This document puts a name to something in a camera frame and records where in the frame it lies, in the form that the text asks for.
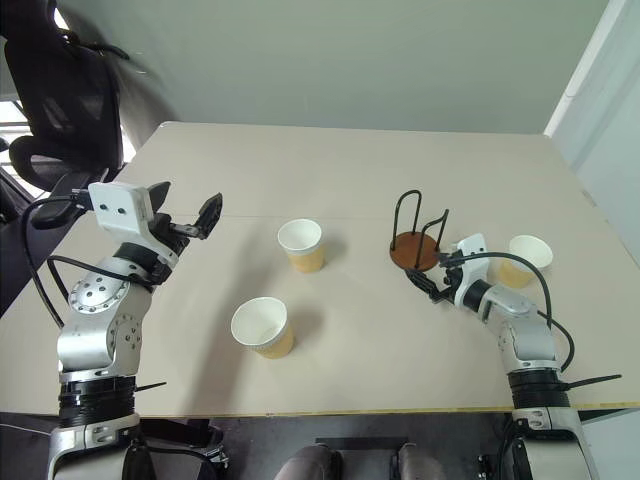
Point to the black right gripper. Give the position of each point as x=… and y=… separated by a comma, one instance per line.
x=451, y=282

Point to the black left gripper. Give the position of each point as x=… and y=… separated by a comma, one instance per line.
x=172, y=235

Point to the tan ribbed paper cup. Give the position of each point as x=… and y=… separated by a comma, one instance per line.
x=305, y=260
x=275, y=347
x=530, y=250

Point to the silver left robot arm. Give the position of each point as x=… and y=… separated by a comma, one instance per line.
x=95, y=340

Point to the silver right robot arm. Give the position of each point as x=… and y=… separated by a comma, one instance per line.
x=525, y=340

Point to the black office chair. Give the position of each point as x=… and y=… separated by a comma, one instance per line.
x=65, y=100

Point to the dark grey rounded shape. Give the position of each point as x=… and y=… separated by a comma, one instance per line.
x=420, y=462
x=310, y=462

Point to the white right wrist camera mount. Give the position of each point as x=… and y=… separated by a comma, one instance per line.
x=475, y=260

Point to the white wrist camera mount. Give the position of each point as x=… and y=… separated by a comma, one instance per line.
x=475, y=260
x=120, y=205

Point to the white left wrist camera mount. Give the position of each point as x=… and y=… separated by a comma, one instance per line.
x=120, y=205

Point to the black frame under table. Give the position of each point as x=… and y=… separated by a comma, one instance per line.
x=175, y=450

